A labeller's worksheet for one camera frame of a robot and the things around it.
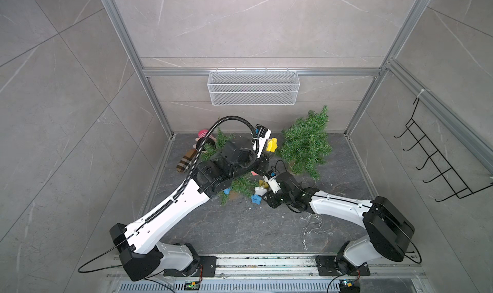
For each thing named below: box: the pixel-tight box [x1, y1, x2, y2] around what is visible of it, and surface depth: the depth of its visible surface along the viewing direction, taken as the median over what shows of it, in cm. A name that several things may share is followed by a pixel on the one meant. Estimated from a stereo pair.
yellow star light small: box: [265, 137, 278, 153], surface depth 63 cm
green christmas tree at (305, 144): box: [277, 105, 333, 180], surface depth 82 cm
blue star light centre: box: [250, 194, 263, 205], surface depth 89 cm
